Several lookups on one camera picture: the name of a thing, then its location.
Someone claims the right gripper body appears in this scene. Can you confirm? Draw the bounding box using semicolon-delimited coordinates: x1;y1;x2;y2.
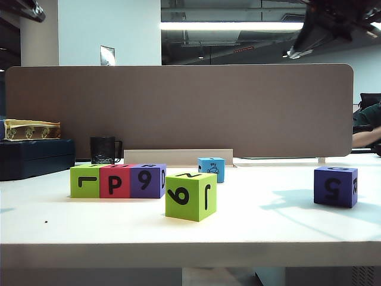
303;0;381;41

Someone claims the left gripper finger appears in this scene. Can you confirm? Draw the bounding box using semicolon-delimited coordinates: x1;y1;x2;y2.
5;0;46;22

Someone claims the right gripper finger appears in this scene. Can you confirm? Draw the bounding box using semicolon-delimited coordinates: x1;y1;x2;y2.
286;6;321;59
299;11;336;57

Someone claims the blue block fish picture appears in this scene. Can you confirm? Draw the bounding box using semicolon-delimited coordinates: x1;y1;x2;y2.
197;157;226;184

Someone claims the purple block number five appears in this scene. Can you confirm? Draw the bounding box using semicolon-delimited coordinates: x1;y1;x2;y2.
313;166;358;209

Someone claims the green block nine and J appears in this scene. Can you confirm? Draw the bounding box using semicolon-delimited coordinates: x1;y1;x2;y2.
165;172;218;223

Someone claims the person bare forearm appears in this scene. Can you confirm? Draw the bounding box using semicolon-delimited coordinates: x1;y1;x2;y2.
352;126;381;147

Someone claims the green block letter L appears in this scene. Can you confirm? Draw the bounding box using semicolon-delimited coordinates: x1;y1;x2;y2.
70;164;102;199

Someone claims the red block letter P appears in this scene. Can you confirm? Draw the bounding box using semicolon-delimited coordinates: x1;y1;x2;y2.
99;164;133;199

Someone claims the black office chair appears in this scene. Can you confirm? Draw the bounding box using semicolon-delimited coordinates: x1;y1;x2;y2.
359;92;381;108

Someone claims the person in dark green top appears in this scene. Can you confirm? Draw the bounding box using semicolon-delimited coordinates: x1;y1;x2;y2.
353;104;381;135

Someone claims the yellow gold patterned box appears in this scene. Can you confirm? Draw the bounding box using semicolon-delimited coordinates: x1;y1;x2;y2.
4;119;63;141

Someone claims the brown desk partition panel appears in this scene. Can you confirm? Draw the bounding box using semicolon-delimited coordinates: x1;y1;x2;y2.
5;63;355;158

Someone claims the dark blue case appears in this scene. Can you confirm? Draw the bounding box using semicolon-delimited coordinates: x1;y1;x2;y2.
0;138;76;182

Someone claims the black mug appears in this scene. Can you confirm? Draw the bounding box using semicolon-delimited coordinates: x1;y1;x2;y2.
90;136;123;165

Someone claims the purple block nine and D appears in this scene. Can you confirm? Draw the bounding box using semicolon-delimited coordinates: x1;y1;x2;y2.
130;163;167;199

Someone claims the grey vent grille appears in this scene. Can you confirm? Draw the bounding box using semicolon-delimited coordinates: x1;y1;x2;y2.
352;266;376;286

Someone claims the beige long cable box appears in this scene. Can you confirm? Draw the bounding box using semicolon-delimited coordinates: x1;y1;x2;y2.
123;148;235;167

